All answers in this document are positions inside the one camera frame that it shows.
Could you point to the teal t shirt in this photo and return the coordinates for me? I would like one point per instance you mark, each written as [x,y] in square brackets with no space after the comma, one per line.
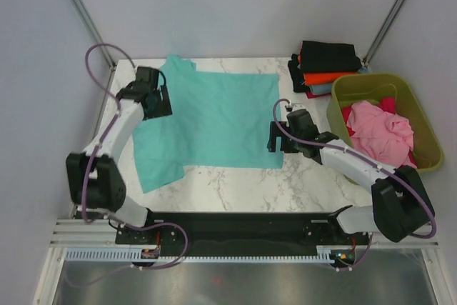
[218,119]

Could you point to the olive green plastic bin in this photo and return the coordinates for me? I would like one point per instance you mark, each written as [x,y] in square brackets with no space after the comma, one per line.
[379,116]

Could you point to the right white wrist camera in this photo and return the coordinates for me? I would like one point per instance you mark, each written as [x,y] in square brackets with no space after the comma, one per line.
[294,107]

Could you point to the grey blue folded t shirt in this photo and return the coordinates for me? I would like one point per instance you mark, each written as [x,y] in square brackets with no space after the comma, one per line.
[326,88]

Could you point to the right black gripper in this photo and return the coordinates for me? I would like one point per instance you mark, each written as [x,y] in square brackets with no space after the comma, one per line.
[276,131]

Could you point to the black folded t shirt top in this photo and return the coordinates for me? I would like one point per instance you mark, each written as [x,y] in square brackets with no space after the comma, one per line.
[322,57]

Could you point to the white slotted cable duct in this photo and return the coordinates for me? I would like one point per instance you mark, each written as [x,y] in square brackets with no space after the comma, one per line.
[147,254]

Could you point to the aluminium frame post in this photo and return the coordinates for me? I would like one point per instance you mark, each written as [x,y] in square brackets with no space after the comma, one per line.
[382,33]
[87,21]

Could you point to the pink t shirt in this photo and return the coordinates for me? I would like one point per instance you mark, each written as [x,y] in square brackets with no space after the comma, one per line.
[383,133]

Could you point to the black folded t shirt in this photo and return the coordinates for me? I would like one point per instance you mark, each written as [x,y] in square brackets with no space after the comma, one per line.
[296,75]
[322,57]

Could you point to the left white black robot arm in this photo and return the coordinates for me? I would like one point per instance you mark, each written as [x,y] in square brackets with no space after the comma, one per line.
[95,181]

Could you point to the red t shirt in bin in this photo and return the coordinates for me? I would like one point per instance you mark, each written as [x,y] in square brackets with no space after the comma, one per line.
[389,105]

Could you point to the black folded t shirt bottom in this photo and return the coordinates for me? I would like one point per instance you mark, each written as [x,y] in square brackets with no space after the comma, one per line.
[296,75]

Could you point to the red folded t shirt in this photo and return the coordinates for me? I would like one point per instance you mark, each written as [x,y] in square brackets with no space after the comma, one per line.
[310,95]

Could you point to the right aluminium frame post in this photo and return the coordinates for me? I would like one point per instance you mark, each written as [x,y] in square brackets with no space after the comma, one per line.
[382,33]

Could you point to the orange folded t shirt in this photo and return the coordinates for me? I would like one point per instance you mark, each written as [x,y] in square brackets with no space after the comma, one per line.
[312,79]

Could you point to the left aluminium frame post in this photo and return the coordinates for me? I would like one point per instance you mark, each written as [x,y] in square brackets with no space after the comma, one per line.
[87,21]

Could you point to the aluminium front rail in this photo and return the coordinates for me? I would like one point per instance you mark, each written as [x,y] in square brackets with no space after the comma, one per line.
[75,233]

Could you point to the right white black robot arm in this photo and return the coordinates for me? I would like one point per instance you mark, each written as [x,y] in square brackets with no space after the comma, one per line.
[400,205]

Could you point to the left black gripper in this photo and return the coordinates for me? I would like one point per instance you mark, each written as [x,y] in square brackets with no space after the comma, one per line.
[164,108]

